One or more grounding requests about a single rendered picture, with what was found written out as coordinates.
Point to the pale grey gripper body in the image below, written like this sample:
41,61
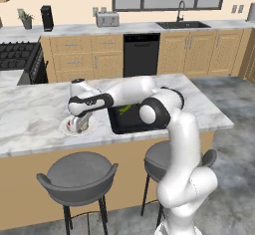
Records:
80,122

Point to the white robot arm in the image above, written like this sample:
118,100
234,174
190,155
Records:
181,139

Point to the red steak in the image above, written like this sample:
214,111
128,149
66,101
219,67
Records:
69,123

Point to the white round plate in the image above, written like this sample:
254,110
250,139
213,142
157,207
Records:
92,126

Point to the green asparagus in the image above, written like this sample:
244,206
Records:
125,109

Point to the black rectangular tray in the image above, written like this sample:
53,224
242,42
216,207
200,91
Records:
127,122

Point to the grey bar stool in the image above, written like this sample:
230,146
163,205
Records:
78,174
154,161

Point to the wooden drawer cupboard run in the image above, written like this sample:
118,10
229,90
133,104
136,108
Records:
83,58

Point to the black gas stove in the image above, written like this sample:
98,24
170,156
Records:
18,59

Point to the black dishwasher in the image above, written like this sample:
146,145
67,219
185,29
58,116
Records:
141,54

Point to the silver toaster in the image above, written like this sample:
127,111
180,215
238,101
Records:
107,19

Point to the potted green plant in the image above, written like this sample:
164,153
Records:
26,19

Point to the wooden door cupboard run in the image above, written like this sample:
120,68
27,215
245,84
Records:
202,51

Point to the dark sink basin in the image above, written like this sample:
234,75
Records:
182,25

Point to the black sink tap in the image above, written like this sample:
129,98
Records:
180,11

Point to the grey wall socket pair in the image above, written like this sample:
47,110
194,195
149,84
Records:
98,10
237,8

